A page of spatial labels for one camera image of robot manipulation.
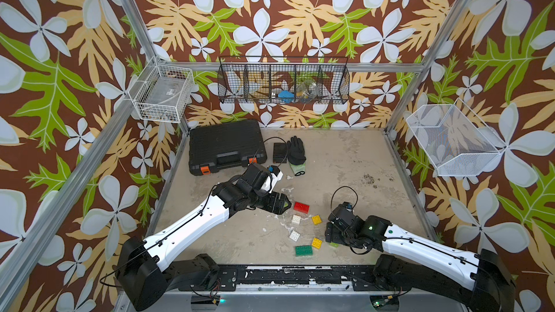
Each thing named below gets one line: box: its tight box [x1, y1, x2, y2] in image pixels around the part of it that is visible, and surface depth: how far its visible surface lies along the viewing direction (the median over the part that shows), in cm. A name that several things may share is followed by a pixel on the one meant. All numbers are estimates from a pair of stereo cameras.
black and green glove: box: [286, 135, 307, 177], surface depth 109 cm
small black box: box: [273, 143, 287, 164], surface depth 107 cm
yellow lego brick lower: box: [311, 237, 323, 250], surface depth 82 cm
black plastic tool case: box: [188, 119, 268, 177], surface depth 103 cm
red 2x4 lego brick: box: [293, 201, 311, 215], surface depth 92 cm
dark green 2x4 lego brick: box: [294, 245, 313, 257], surface depth 81 cm
